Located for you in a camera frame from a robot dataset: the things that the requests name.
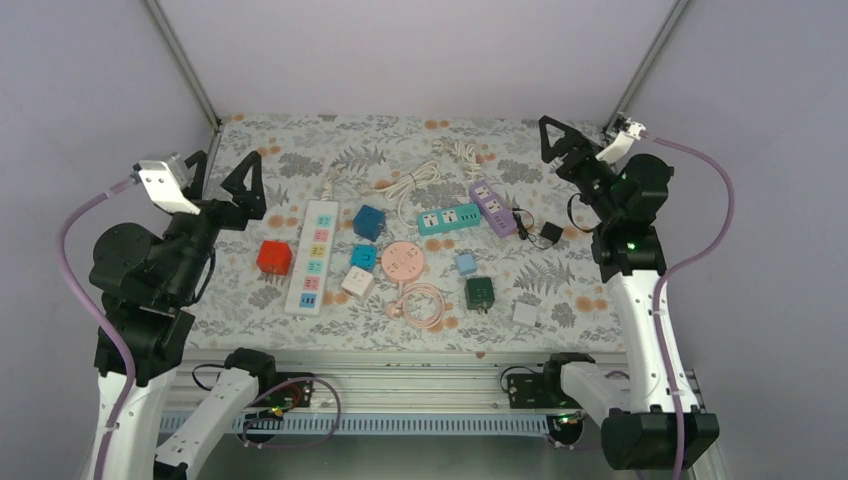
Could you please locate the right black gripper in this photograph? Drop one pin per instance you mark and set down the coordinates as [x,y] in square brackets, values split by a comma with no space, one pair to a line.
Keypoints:
[572,139]

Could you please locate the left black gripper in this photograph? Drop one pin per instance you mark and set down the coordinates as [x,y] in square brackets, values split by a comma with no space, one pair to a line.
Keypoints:
[250,204]

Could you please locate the black power adapter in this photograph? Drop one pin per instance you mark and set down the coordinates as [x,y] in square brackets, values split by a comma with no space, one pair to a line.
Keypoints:
[545,238]

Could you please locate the white cube adapter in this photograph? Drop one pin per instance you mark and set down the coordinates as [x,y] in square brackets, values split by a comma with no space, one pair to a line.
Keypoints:
[525,314]

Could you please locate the dark green cube socket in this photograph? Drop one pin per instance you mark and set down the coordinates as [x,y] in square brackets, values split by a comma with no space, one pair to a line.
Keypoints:
[479,294]

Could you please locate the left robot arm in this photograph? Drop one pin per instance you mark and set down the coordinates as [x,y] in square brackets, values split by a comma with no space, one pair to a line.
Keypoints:
[148,284]

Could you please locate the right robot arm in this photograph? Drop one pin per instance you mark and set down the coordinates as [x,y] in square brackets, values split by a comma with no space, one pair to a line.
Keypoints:
[658,422]

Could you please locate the light blue plug adapter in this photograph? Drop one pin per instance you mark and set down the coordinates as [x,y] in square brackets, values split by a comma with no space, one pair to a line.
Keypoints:
[466,264]

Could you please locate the red cube socket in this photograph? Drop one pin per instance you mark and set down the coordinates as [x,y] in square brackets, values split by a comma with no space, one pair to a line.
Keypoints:
[274,257]

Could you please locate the white multicolour power strip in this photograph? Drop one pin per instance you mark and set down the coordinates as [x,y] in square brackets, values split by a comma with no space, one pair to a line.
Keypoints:
[312,260]

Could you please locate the purple power strip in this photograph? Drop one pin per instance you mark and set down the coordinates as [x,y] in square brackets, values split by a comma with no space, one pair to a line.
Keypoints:
[493,209]

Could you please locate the dark blue cube socket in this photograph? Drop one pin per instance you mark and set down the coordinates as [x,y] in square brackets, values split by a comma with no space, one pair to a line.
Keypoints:
[369,223]

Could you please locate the small cyan cube socket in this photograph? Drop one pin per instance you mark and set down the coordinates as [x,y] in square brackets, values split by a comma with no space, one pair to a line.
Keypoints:
[364,257]

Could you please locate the floral table mat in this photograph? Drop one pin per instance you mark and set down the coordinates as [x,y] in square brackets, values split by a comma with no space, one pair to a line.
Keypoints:
[405,166]

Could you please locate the white pink cube socket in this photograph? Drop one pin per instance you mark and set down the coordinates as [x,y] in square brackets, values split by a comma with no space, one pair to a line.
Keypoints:
[358,283]

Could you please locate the teal power strip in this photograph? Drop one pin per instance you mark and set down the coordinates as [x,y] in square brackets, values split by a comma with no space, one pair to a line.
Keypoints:
[448,219]

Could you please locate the pink round power socket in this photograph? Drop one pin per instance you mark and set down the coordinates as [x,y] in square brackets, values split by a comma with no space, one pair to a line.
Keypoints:
[402,262]

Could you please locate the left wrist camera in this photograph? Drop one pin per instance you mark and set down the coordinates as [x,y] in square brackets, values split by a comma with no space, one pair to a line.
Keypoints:
[164,177]

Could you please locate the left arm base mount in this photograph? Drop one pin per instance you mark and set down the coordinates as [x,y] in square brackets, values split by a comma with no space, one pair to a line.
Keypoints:
[285,397]

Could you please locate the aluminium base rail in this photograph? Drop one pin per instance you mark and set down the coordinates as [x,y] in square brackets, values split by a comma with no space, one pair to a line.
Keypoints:
[415,393]

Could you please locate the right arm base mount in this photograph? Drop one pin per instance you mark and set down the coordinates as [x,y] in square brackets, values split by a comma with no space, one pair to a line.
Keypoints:
[527,389]

